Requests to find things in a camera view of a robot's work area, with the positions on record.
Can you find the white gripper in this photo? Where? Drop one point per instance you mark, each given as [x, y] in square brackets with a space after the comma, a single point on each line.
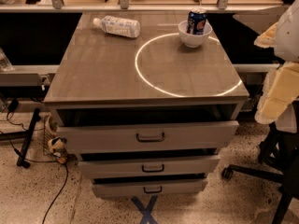
[288, 36]

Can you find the black stand leg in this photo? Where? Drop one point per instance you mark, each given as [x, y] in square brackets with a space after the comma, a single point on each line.
[22, 162]

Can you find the grey drawer cabinet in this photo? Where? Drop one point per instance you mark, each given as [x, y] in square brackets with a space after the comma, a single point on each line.
[107, 80]

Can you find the wire basket with items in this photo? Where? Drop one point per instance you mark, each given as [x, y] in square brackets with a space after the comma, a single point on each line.
[55, 143]

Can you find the top grey drawer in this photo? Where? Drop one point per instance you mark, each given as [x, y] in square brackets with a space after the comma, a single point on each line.
[152, 137]

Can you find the grey drawer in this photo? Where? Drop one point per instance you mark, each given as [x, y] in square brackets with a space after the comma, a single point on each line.
[152, 137]
[149, 188]
[147, 167]

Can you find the clear plastic water bottle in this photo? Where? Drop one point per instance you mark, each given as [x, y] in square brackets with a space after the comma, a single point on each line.
[118, 26]

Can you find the white ceramic bowl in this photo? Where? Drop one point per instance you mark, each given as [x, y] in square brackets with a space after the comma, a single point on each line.
[193, 41]

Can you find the middle grey drawer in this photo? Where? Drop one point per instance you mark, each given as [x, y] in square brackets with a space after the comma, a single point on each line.
[147, 167]

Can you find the bottom grey drawer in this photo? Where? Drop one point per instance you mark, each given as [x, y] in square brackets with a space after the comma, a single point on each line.
[149, 188]

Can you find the black office chair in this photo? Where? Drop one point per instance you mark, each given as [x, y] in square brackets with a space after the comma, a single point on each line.
[279, 150]

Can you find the clear plastic cup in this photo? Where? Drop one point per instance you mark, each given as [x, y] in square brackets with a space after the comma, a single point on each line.
[5, 64]

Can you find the blue pepsi can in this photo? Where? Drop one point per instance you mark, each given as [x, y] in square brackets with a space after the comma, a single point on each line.
[196, 21]

